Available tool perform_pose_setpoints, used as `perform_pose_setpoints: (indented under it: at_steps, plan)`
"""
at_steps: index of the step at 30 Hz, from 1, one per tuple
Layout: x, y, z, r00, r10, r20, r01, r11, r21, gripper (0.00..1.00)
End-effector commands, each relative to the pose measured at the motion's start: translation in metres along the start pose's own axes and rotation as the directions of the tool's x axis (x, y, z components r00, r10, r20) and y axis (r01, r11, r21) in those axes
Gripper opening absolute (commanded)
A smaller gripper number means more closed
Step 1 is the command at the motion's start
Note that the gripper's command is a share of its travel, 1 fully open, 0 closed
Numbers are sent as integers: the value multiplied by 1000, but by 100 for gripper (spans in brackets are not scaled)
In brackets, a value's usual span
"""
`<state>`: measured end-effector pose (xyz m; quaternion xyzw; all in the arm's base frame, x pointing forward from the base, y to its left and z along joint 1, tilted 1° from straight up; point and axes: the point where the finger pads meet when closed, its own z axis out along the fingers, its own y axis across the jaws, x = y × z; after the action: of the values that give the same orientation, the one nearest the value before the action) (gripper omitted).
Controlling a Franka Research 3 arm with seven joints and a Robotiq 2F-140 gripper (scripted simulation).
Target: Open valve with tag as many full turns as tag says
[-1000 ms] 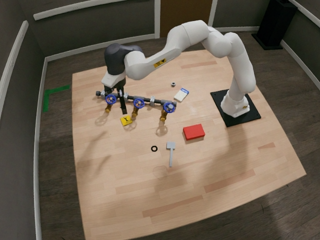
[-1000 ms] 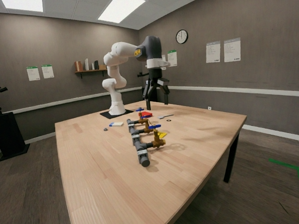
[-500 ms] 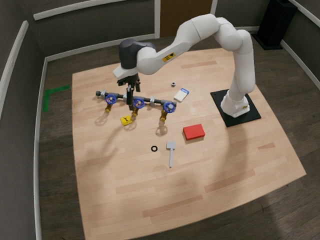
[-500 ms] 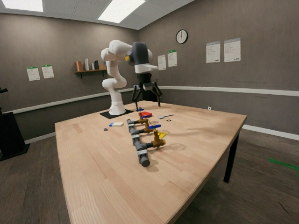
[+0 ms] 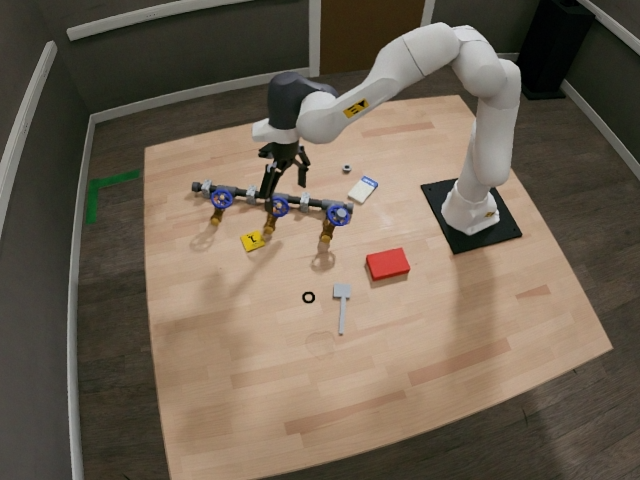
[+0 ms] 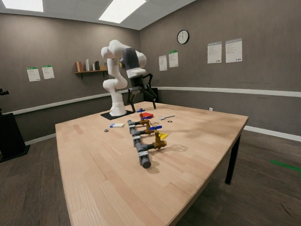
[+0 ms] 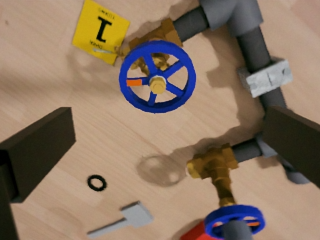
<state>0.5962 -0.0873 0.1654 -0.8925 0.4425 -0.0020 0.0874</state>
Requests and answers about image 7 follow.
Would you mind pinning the yellow tag with chain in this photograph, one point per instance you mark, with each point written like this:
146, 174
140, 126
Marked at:
101, 30

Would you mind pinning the red rectangular block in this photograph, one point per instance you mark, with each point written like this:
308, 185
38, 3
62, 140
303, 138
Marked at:
199, 233

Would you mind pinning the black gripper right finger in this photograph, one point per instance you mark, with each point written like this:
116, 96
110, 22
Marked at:
296, 139

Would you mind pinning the black rubber ring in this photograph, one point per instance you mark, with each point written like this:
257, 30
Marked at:
98, 177

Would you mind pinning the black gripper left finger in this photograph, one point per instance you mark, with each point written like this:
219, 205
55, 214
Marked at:
27, 157

